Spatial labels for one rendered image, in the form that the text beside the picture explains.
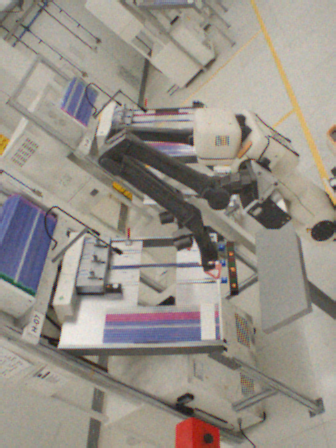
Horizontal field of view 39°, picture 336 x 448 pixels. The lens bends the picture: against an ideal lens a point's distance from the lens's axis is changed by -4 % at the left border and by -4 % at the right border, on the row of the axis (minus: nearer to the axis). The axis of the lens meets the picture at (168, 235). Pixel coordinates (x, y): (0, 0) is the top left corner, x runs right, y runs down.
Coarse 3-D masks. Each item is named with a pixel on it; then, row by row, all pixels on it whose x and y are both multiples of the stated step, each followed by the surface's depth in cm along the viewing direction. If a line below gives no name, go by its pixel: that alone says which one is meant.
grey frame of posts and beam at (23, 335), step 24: (0, 192) 237; (48, 264) 224; (48, 288) 216; (24, 336) 193; (72, 360) 206; (240, 360) 205; (120, 384) 217; (264, 384) 213; (168, 408) 230; (312, 408) 228
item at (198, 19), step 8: (208, 0) 700; (216, 0) 700; (184, 8) 713; (192, 8) 713; (200, 8) 709; (208, 8) 771; (224, 8) 707; (160, 16) 755; (192, 16) 720; (200, 16) 720; (168, 24) 730; (160, 32) 747
